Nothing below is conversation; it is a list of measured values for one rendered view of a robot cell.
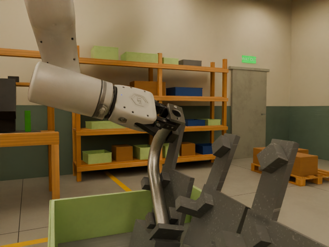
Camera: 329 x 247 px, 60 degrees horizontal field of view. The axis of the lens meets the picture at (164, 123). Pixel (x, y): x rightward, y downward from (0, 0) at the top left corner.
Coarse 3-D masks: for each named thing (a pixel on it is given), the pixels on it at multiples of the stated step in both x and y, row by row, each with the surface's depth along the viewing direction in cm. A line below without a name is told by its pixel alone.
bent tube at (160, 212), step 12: (168, 108) 69; (180, 108) 71; (180, 120) 67; (168, 132) 71; (156, 144) 73; (156, 156) 73; (156, 168) 71; (156, 180) 68; (156, 192) 66; (156, 204) 64; (156, 216) 62
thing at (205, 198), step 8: (176, 200) 57; (184, 200) 56; (192, 200) 57; (200, 200) 56; (208, 200) 55; (176, 208) 56; (184, 208) 55; (192, 208) 56; (200, 208) 55; (208, 208) 55; (200, 216) 57
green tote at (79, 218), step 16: (128, 192) 81; (144, 192) 83; (192, 192) 87; (64, 208) 75; (80, 208) 76; (96, 208) 78; (112, 208) 79; (128, 208) 81; (144, 208) 83; (48, 224) 59; (64, 224) 75; (80, 224) 77; (96, 224) 78; (112, 224) 80; (128, 224) 81; (48, 240) 52; (64, 240) 75
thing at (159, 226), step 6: (156, 228) 58; (162, 228) 58; (168, 228) 58; (174, 228) 59; (180, 228) 60; (150, 234) 60; (156, 234) 59; (162, 234) 59; (168, 234) 60; (174, 234) 60; (180, 234) 61
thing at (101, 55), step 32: (96, 64) 514; (128, 64) 488; (160, 64) 514; (192, 64) 555; (224, 64) 580; (160, 96) 521; (192, 96) 552; (224, 96) 583; (96, 128) 478; (128, 128) 499; (192, 128) 550; (224, 128) 582; (96, 160) 481; (128, 160) 509; (160, 160) 524; (192, 160) 553
